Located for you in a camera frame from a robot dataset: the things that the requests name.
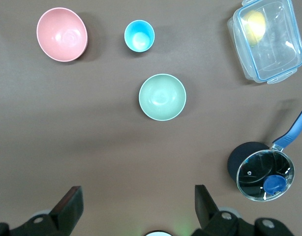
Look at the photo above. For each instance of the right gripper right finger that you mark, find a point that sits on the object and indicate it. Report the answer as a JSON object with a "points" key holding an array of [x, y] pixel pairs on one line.
{"points": [[207, 209]]}

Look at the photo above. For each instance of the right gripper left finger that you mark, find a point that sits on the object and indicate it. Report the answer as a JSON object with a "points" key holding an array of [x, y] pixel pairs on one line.
{"points": [[67, 214]]}

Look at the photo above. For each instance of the sage green bowl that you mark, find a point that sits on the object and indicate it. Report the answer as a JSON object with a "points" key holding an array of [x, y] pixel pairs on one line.
{"points": [[162, 97]]}

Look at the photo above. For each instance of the pink bowl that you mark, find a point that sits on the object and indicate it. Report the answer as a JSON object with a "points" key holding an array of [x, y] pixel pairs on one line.
{"points": [[62, 34]]}

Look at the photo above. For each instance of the glass lid with blue knob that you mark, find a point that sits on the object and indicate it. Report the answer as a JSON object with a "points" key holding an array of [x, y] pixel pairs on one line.
{"points": [[259, 169]]}

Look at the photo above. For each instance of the clear plastic lidded container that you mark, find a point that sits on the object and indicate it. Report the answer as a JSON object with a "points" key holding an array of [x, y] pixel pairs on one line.
{"points": [[276, 49]]}

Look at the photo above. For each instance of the light blue cup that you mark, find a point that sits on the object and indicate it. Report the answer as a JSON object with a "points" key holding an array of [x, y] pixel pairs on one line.
{"points": [[139, 37]]}

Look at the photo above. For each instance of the yellow lemon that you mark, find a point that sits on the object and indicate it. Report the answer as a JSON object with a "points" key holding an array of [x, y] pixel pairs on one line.
{"points": [[254, 27]]}

